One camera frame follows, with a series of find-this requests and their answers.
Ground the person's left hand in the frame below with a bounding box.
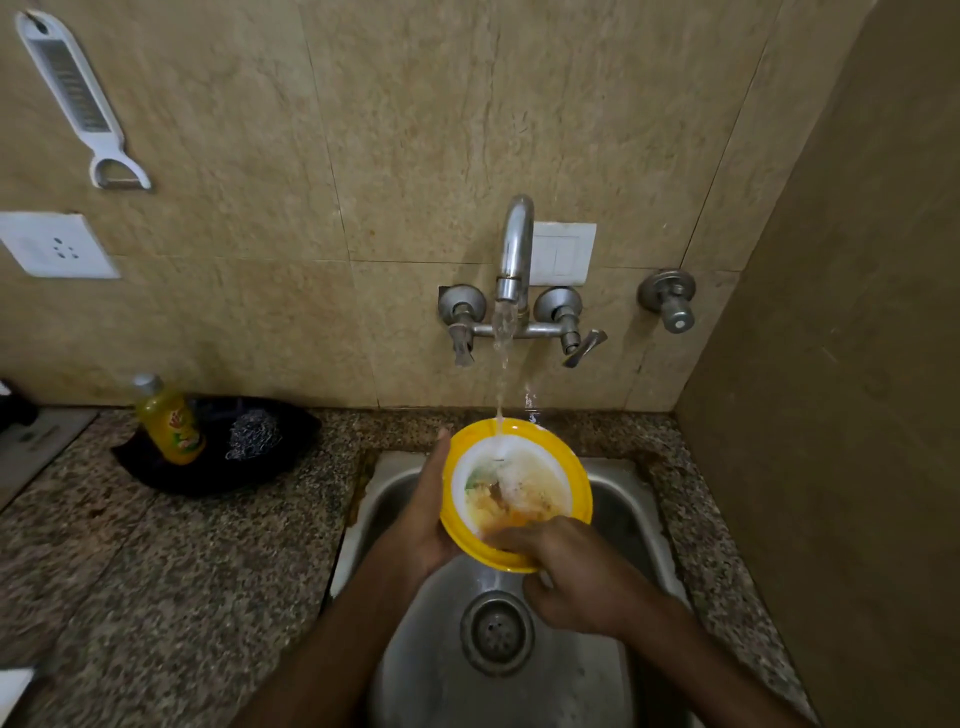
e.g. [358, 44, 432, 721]
[378, 427, 463, 586]

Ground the person's right hand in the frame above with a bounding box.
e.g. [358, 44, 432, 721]
[483, 515, 665, 640]

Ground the yellow rimmed round plate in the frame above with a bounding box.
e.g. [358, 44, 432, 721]
[439, 417, 595, 575]

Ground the black plastic dish rack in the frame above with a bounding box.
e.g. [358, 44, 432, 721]
[0, 389, 39, 435]

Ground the white rectangular plate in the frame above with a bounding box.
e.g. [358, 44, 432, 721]
[0, 667, 36, 725]

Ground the person's left forearm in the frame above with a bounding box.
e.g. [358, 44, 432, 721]
[228, 554, 421, 728]

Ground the person's right forearm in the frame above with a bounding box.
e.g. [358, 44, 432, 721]
[622, 592, 819, 728]

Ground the black oval tray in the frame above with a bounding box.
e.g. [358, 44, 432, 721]
[110, 395, 323, 498]

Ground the yellow dish soap bottle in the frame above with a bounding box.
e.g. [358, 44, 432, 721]
[133, 374, 208, 467]

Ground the stainless steel sink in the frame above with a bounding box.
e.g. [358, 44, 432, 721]
[329, 449, 706, 728]

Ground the metal sink drain strainer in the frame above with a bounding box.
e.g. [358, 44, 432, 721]
[459, 590, 536, 678]

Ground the steel wool scrubber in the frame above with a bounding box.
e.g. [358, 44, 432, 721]
[224, 408, 284, 462]

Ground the grey drain mat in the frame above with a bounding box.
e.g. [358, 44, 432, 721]
[0, 407, 100, 511]

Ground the white grater peeler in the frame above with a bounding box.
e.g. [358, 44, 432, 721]
[14, 9, 153, 192]

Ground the chrome wall tap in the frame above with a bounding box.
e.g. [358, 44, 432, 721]
[637, 269, 697, 335]

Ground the chrome wall faucet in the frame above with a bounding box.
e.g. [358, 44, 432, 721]
[437, 194, 609, 370]

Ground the white switch plate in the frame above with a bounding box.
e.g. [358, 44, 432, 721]
[529, 221, 598, 288]

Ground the white wall socket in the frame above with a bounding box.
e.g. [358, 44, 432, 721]
[0, 211, 121, 281]

